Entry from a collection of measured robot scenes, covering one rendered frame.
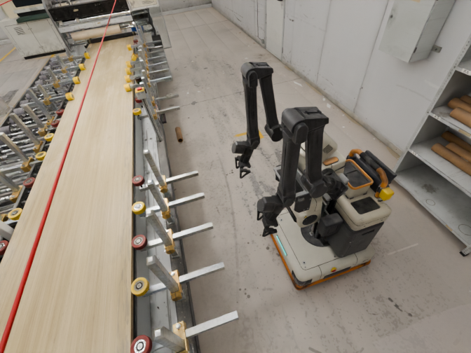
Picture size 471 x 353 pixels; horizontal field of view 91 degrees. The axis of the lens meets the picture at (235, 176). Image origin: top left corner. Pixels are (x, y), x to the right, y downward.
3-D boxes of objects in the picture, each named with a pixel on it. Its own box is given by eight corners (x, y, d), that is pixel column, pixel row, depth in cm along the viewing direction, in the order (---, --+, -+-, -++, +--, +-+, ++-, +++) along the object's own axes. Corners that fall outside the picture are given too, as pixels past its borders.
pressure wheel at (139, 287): (145, 305, 116) (135, 298, 107) (136, 293, 120) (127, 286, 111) (158, 291, 119) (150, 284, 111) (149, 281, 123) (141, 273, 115)
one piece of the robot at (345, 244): (325, 204, 221) (348, 133, 160) (364, 256, 184) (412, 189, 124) (293, 214, 216) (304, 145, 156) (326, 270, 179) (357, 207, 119)
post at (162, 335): (193, 346, 113) (162, 325, 78) (195, 354, 111) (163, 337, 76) (186, 349, 113) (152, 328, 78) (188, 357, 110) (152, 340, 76)
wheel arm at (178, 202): (204, 195, 159) (202, 191, 156) (205, 199, 157) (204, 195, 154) (140, 213, 153) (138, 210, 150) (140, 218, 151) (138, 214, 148)
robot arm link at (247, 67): (275, 60, 98) (265, 52, 104) (245, 72, 98) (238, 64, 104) (284, 139, 131) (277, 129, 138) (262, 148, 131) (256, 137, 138)
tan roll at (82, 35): (151, 26, 422) (148, 18, 413) (151, 27, 414) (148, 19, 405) (69, 41, 402) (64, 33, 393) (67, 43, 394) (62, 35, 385)
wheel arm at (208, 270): (223, 264, 127) (222, 260, 124) (225, 270, 125) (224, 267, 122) (144, 291, 121) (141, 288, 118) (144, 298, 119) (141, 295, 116)
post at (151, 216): (179, 252, 145) (152, 208, 111) (179, 257, 143) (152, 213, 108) (173, 254, 145) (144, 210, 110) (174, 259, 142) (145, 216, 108)
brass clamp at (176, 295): (181, 272, 126) (178, 269, 123) (184, 298, 117) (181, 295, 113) (169, 276, 125) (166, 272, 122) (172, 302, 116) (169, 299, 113)
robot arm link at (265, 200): (296, 200, 99) (287, 185, 105) (274, 199, 93) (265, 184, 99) (282, 218, 106) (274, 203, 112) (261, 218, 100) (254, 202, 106)
